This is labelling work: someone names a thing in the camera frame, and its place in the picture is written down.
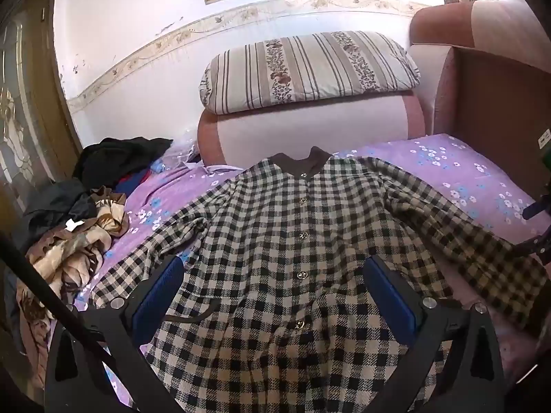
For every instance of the blue garment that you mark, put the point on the blue garment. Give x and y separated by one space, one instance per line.
131 180

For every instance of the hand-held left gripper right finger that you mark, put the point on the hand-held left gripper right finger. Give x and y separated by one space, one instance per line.
392 303

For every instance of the dark grey garment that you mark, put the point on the dark grey garment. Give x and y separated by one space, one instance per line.
51 206

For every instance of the wooden door with glass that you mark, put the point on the wooden door with glass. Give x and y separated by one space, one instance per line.
26 107

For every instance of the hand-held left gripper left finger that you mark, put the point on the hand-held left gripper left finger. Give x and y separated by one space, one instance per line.
158 294

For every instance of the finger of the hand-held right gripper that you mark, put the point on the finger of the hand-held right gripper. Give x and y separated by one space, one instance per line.
534 211
536 245

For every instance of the checked button-up coat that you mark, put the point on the checked button-up coat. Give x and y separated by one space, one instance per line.
275 241

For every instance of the brown patterned cloth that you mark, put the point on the brown patterned cloth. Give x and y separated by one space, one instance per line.
73 249

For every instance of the purple floral bed sheet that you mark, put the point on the purple floral bed sheet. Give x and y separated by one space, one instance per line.
469 176

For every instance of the black garment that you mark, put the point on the black garment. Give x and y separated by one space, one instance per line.
116 159

